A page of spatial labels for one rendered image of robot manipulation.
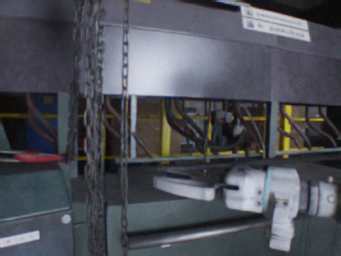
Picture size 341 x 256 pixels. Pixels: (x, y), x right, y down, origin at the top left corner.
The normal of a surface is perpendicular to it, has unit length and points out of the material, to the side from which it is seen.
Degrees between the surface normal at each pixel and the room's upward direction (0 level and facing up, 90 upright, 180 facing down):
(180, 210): 90
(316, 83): 90
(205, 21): 78
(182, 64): 90
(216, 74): 90
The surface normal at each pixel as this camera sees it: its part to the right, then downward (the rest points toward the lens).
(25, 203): 0.44, -0.65
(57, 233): 0.61, 0.07
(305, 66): 0.30, 0.08
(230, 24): 0.30, -0.13
